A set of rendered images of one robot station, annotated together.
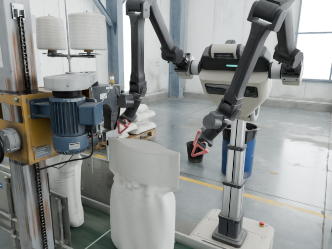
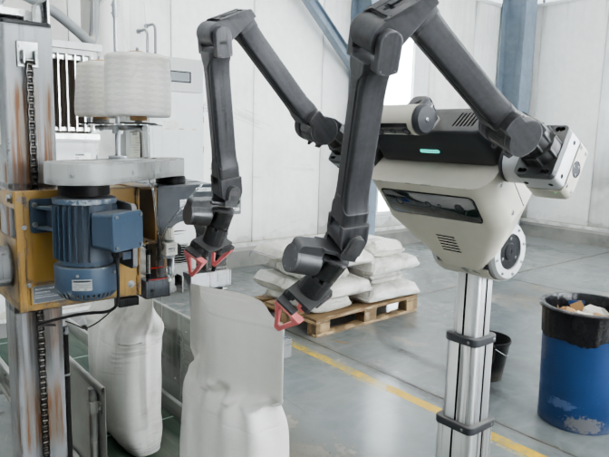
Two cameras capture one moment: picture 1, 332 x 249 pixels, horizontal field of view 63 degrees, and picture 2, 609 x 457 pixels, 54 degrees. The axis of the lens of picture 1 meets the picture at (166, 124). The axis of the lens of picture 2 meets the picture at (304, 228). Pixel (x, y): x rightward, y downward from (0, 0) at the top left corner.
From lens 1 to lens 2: 0.57 m
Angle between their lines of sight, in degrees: 20
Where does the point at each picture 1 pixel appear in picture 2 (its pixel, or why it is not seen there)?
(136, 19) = (207, 60)
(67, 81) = (72, 169)
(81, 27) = (117, 78)
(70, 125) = (75, 247)
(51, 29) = (94, 82)
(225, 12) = not seen: outside the picture
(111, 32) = not seen: hidden behind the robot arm
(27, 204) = (20, 384)
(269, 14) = (366, 40)
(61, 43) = not seen: hidden behind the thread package
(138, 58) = (218, 132)
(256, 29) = (355, 71)
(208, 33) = (588, 90)
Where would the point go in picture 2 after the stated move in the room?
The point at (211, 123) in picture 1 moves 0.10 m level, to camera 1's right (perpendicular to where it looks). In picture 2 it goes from (292, 261) to (343, 267)
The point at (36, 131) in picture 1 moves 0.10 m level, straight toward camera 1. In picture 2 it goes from (39, 255) to (25, 264)
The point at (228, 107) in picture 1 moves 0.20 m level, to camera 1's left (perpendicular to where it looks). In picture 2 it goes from (337, 231) to (242, 224)
